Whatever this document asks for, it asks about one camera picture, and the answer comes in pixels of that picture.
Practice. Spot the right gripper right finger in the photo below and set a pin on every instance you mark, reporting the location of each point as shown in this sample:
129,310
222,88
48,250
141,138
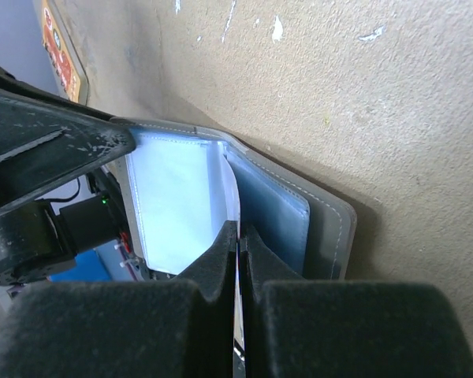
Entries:
295,327

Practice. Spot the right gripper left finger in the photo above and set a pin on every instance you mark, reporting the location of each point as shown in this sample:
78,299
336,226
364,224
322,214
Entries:
181,327

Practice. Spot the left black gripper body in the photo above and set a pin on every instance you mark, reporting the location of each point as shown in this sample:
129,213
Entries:
45,236

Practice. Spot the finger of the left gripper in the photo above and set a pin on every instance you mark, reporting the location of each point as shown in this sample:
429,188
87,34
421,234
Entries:
44,146

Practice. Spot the grey card holder wallet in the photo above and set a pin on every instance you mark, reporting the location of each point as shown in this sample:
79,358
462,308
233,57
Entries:
174,197

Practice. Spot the white VIP card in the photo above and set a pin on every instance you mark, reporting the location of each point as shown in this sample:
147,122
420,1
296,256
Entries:
232,201

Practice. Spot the orange card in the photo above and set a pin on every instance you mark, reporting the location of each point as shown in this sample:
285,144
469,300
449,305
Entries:
59,46

